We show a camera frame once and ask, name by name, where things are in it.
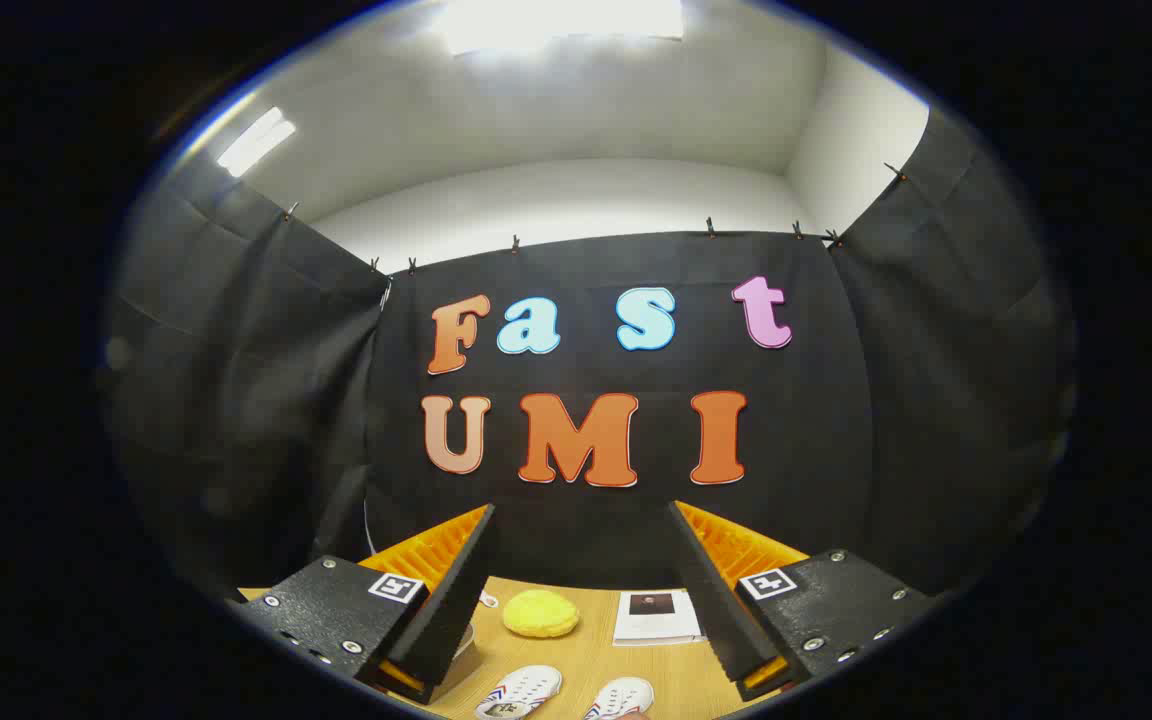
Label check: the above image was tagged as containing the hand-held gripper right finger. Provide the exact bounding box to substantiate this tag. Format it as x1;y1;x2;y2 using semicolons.
668;500;937;701

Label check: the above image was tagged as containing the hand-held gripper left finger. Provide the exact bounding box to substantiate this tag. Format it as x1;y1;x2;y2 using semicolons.
226;503;497;706

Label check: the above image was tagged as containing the white canvas shoe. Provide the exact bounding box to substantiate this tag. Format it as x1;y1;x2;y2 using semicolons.
474;665;564;720
581;677;655;720

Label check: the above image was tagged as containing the white cover book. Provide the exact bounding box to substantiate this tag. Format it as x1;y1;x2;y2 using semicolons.
613;590;707;647

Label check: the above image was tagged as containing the yellow plush bun toy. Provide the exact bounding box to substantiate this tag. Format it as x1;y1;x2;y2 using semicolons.
502;589;581;639

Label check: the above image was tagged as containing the ceiling light panel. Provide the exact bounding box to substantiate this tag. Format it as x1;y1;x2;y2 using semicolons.
436;0;685;56
216;106;297;179

